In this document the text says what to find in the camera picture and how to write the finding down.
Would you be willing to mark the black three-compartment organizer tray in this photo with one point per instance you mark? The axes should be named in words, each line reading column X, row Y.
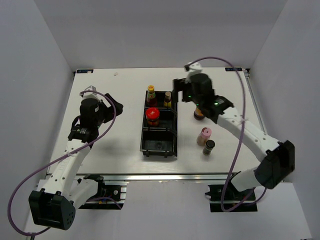
column 162, row 139

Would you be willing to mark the blue corner label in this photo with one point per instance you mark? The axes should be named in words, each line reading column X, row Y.
column 233, row 69
column 84, row 71

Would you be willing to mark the yellow-cap red sauce bottle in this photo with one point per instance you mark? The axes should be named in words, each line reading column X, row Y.
column 151, row 96

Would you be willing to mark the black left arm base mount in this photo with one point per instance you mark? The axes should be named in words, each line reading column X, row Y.
column 112, row 194

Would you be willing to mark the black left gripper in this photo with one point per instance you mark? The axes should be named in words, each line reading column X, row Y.
column 118, row 106

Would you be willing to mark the aluminium table rail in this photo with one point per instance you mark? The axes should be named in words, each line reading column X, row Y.
column 255, row 101
column 165, row 177

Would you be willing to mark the blue corner label right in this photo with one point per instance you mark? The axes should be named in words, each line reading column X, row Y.
column 233, row 69

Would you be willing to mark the black-lid pepper shaker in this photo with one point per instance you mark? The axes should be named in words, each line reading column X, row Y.
column 208, row 147

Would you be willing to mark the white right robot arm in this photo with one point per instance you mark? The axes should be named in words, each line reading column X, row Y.
column 277, row 159

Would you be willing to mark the aluminium right table rail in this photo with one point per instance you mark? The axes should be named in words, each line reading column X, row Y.
column 255, row 101

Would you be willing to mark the blue corner label left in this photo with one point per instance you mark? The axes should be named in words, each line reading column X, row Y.
column 84, row 71

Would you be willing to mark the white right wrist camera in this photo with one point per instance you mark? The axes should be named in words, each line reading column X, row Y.
column 193, row 68

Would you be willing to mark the red-lid sauce jar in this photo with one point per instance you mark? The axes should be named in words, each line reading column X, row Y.
column 152, row 115
column 198, row 114

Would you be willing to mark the aluminium front table rail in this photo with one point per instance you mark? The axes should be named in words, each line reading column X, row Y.
column 165, row 177

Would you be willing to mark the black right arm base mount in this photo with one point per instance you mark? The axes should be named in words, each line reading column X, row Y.
column 231, row 199

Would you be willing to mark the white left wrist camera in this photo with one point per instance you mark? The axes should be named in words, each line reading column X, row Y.
column 90, row 93

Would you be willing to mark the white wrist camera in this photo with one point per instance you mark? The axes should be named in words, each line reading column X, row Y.
column 193, row 68
column 90, row 93

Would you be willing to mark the small yellow-label brown bottle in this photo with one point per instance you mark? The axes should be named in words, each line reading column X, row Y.
column 167, row 103

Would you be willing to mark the pink-lid spice shaker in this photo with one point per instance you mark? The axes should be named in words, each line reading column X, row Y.
column 204, row 136

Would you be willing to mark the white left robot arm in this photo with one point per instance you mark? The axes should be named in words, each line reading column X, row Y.
column 55, row 205

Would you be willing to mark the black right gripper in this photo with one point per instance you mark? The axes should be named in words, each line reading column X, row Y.
column 180, row 85

